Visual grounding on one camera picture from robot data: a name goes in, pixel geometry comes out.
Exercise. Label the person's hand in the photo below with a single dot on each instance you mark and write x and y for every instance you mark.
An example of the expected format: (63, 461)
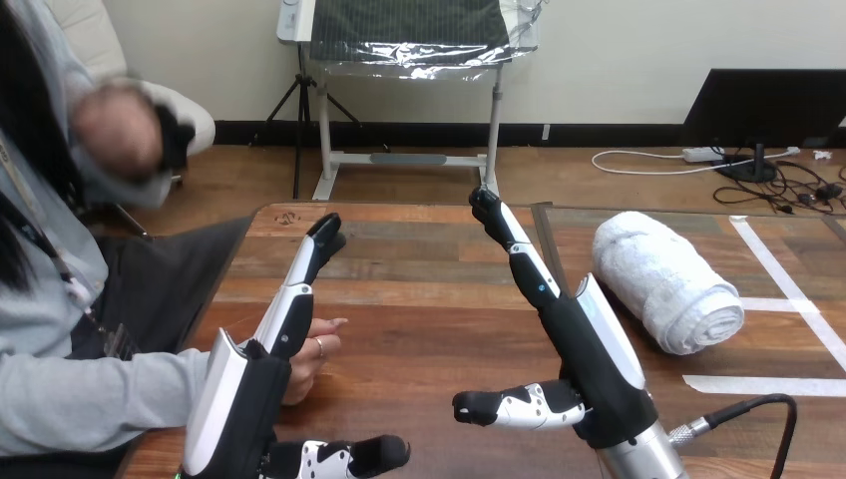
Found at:
(119, 132)
(310, 360)

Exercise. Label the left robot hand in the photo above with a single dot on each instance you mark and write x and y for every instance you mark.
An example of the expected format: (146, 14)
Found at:
(234, 410)

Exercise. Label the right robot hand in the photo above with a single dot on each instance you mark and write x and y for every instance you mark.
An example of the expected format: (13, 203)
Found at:
(595, 370)

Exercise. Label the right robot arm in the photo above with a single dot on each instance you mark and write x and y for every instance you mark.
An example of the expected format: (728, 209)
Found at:
(641, 459)

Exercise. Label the rolled white towel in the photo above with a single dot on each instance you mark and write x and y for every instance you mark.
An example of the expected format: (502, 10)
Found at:
(667, 284)

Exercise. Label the person's body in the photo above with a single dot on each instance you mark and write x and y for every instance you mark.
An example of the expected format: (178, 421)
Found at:
(46, 264)

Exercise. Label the white cushioned chair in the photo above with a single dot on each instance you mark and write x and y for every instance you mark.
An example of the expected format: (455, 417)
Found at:
(92, 33)

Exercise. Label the black tripod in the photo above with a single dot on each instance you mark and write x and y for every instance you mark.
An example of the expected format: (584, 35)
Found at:
(301, 86)

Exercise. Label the white power strip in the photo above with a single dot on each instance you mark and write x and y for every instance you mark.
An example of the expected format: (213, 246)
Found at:
(702, 154)

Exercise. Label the dark screen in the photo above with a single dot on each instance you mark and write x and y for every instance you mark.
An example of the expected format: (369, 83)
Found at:
(760, 106)

